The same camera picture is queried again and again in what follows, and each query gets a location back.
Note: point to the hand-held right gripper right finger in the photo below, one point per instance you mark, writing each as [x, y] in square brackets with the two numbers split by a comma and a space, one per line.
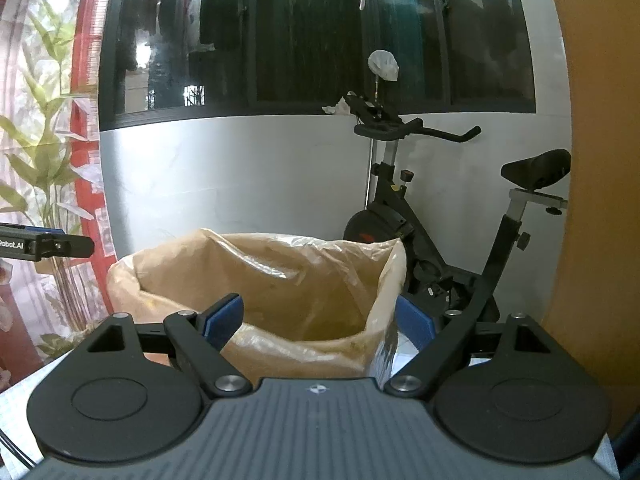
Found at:
[415, 325]

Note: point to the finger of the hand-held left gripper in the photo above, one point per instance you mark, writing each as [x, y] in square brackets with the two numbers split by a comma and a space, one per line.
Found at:
[47, 231]
[70, 246]

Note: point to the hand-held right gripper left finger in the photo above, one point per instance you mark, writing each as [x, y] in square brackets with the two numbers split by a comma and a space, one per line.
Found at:
[226, 322]

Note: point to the cardboard box with plastic liner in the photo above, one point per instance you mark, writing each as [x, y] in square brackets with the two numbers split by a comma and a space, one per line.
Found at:
[300, 280]

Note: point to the black exercise bike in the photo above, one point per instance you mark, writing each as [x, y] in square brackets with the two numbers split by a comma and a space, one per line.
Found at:
[385, 220]

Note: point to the bamboo print curtain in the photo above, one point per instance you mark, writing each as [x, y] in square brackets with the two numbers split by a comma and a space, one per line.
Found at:
[30, 110]

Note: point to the pale checked cloth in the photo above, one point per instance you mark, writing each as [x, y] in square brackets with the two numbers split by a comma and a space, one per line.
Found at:
[17, 405]

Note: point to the crumpled white tissue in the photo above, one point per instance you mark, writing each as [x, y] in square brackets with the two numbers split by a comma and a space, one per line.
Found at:
[339, 107]

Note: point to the wooden cabinet panel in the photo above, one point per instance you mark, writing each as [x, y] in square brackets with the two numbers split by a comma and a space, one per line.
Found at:
[600, 160]

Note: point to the white plastic bag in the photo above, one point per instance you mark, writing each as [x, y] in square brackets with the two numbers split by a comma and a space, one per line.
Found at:
[384, 65]

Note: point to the dark hanging garment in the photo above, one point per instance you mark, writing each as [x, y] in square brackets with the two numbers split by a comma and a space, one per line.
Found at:
[222, 10]

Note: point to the dark sliding window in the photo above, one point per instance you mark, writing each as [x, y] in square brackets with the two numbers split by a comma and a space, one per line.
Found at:
[310, 35]

